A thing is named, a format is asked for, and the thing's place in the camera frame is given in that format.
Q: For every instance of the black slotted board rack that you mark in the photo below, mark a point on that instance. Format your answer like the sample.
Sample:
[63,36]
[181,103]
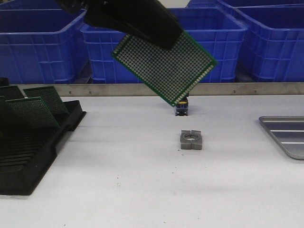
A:
[26,154]

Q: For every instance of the blue plastic crate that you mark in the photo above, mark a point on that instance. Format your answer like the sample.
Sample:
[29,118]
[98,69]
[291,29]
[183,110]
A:
[273,46]
[216,31]
[41,46]

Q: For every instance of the blue crate back left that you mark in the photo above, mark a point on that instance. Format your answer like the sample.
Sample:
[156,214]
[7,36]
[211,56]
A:
[29,4]

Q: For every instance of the green circuit board rear rack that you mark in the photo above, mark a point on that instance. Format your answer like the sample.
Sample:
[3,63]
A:
[50,96]

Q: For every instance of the green circuit board rack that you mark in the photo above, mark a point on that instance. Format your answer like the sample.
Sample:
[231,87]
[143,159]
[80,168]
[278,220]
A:
[33,113]
[9,116]
[50,96]

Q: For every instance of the green circuit board front rack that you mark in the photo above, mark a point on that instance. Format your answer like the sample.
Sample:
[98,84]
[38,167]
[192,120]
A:
[33,113]

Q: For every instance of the red emergency stop button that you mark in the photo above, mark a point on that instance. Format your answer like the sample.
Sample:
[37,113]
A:
[181,108]

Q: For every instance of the blue crate back right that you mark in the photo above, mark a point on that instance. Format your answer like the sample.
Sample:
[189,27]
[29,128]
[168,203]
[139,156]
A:
[241,3]

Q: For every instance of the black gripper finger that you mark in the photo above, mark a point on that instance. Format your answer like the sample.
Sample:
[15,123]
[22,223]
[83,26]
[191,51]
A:
[148,20]

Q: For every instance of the blue plastic crate centre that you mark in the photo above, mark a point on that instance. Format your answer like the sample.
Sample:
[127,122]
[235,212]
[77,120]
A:
[216,31]

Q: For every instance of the silver metal tray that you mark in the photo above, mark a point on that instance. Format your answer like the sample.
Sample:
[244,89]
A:
[287,132]

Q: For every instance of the grey metal clamp block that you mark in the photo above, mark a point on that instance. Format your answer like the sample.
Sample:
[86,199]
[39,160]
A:
[191,140]

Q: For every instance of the green perforated circuit board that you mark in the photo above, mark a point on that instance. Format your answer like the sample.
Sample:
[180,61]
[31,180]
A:
[170,73]

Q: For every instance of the blue plastic crate left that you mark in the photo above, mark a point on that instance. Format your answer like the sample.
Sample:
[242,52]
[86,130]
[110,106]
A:
[41,46]

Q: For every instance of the blue plastic crate right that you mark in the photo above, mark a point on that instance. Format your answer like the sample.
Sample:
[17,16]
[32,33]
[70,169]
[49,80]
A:
[273,46]

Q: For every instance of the green circuit board left rack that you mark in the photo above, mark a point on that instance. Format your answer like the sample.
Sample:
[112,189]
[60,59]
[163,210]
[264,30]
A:
[9,116]

